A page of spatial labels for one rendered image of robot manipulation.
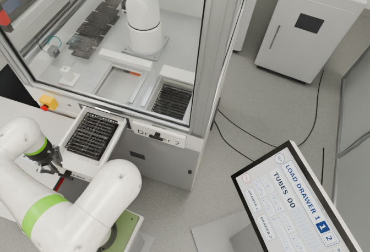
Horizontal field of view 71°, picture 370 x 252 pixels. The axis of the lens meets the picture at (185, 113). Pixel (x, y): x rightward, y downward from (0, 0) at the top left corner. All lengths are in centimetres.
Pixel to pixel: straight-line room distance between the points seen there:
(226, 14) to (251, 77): 218
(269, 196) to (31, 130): 90
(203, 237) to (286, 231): 105
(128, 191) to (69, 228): 15
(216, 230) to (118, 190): 147
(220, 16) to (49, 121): 123
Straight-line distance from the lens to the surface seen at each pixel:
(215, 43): 80
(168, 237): 209
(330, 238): 106
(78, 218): 68
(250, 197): 116
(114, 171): 68
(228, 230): 210
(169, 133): 130
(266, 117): 262
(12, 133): 98
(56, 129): 164
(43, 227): 72
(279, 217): 111
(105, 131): 138
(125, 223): 131
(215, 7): 73
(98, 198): 68
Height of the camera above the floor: 207
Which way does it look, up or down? 57 degrees down
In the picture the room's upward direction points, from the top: 5 degrees clockwise
